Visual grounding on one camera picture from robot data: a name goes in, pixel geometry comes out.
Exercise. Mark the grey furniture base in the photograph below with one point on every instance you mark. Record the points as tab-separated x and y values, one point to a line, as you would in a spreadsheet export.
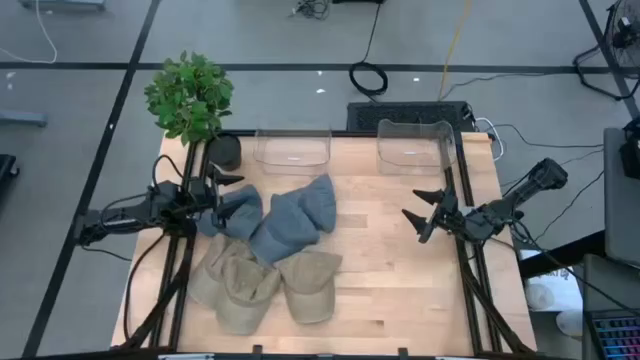
62	4

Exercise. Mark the blue-grey baseball cap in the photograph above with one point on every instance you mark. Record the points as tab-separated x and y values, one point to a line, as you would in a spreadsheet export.
285	225
247	215
320	202

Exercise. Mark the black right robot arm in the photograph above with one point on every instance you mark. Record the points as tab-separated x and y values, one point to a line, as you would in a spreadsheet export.
530	187

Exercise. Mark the black desk device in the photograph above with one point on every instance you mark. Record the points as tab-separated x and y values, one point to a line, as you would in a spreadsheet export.
631	155

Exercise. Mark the green leafy potted plant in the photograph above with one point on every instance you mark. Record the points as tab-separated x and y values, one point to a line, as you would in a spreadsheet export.
190	95

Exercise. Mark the beige baseball cap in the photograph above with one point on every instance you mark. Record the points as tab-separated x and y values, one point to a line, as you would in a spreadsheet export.
210	270
310	285
245	300

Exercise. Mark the black desk beam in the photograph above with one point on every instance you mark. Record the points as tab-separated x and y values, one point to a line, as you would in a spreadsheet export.
560	255

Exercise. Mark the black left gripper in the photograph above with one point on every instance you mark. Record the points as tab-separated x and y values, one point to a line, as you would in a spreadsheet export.
200	195

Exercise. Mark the black floor fan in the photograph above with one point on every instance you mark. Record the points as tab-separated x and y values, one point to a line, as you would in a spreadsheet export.
625	25

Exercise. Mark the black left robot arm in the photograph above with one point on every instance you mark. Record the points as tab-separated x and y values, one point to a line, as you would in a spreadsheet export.
125	217

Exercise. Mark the black plant pot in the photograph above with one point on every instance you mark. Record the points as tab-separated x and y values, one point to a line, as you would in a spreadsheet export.
225	152

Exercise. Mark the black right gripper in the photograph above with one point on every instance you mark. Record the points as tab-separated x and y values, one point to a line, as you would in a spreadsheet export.
452	220

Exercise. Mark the backlit rainbow keyboard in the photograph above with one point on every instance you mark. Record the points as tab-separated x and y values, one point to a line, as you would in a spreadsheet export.
617	337

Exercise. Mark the grey furniture foot bar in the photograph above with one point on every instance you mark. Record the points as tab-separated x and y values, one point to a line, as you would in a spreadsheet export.
22	118

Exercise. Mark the black chair base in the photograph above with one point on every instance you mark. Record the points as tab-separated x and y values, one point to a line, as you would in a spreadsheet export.
6	167

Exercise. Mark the white printed box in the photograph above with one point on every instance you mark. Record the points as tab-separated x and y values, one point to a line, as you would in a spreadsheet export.
550	290

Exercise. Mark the white cup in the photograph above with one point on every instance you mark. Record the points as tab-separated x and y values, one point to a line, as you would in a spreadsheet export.
570	322

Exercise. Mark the black mesh computer case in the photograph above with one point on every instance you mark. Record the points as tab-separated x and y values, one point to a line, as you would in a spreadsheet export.
400	116

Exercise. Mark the clear plastic bin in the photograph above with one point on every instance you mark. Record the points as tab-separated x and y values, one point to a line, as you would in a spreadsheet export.
415	150
292	150

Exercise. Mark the grey desk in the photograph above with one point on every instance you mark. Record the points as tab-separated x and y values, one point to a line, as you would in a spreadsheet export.
607	285
622	220

